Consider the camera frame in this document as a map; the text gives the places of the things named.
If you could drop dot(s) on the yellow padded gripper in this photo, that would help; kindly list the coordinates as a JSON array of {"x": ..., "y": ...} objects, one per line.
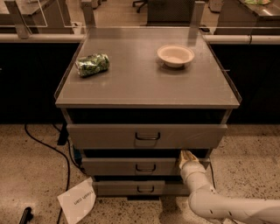
[{"x": 190, "y": 167}]

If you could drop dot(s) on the grey drawer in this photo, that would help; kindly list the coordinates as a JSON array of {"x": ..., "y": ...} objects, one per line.
[
  {"x": 131, "y": 166},
  {"x": 133, "y": 188},
  {"x": 146, "y": 136}
]

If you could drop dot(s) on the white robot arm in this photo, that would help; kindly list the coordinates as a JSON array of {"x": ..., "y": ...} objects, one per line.
[{"x": 205, "y": 202}]

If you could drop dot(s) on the grey bottom drawer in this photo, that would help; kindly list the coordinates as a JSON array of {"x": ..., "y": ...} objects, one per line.
[{"x": 133, "y": 188}]

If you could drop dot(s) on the grey drawer cabinet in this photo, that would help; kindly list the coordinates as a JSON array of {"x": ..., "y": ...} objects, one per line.
[{"x": 139, "y": 88}]

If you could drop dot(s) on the grey top drawer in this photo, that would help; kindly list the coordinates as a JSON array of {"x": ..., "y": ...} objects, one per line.
[{"x": 146, "y": 136}]

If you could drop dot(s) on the white paper bowl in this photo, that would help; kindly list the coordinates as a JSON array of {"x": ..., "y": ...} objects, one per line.
[{"x": 175, "y": 55}]

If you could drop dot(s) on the white paper sign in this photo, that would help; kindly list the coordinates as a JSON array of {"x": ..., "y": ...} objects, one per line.
[{"x": 78, "y": 201}]

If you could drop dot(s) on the crushed green soda can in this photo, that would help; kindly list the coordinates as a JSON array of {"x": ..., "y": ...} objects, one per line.
[{"x": 92, "y": 64}]

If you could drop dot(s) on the black object on floor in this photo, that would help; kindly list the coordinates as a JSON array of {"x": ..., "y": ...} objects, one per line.
[{"x": 26, "y": 216}]

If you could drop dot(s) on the clear acrylic barrier panel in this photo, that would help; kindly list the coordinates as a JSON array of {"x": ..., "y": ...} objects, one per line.
[{"x": 43, "y": 13}]

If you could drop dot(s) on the white horizontal rail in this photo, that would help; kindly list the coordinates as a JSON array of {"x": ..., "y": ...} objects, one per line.
[{"x": 211, "y": 39}]

